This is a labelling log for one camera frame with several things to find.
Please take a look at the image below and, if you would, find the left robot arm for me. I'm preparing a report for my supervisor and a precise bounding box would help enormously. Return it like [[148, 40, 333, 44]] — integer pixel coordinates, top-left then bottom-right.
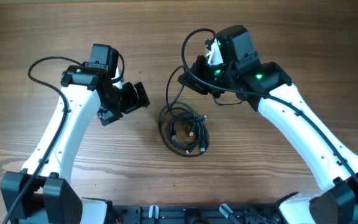
[[0, 44, 150, 223]]

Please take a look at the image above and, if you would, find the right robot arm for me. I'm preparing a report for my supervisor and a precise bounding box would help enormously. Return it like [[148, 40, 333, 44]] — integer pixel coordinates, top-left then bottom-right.
[[178, 25, 358, 223]]

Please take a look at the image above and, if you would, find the right camera black cable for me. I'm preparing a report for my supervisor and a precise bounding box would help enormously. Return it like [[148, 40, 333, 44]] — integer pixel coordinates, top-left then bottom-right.
[[181, 28, 358, 212]]

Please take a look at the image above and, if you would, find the camera black cable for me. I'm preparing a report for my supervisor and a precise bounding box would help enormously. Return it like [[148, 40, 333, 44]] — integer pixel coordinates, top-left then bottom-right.
[[1, 56, 83, 224], [181, 28, 358, 212]]

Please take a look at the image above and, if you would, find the left camera black cable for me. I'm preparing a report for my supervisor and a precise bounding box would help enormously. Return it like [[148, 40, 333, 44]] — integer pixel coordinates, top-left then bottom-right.
[[1, 56, 83, 224]]

